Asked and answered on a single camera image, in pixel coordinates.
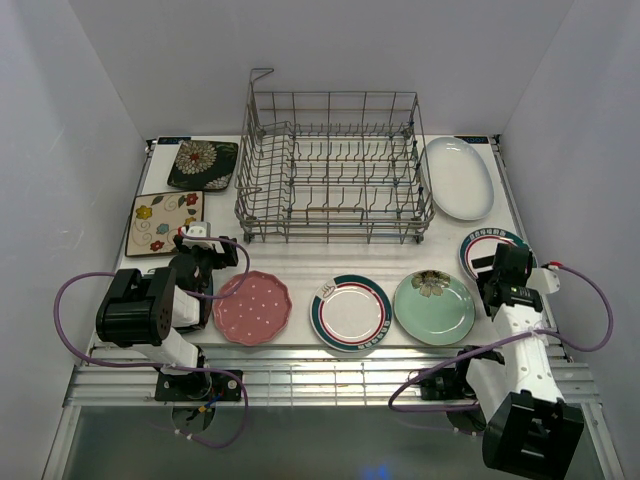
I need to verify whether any green red rimmed white plate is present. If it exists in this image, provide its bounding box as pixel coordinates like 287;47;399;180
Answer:
458;227;532;282

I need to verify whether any green floral plate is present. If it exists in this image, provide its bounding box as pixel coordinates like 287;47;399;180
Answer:
393;270;476;346

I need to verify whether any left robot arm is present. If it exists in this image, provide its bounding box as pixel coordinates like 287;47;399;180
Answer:
96;228;241;400

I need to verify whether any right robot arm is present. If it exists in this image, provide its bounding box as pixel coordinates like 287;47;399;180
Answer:
451;243;584;479

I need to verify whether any cream floral square plate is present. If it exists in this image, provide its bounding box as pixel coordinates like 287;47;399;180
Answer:
125;191;204;257

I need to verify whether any pink dotted scalloped plate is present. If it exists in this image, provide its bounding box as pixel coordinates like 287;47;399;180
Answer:
212;271;293;346

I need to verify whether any white oval plate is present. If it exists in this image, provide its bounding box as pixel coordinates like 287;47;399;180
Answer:
426;137;494;221

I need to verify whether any black floral square plate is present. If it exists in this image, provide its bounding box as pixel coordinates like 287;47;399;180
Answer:
167;140;239;192

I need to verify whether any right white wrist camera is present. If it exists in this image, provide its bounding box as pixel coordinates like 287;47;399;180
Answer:
526;265;560;295

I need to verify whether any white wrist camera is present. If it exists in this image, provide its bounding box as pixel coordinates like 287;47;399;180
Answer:
526;265;560;295
179;221;211;249

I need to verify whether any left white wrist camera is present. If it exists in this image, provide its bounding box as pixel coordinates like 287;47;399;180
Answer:
179;221;211;249

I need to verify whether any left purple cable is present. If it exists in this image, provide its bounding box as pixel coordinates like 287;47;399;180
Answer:
54;236;251;449

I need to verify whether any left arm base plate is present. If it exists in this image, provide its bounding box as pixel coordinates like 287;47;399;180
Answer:
154;372;241;403

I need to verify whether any grey wire dish rack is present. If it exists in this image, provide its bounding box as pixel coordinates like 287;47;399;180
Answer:
234;68;435;244

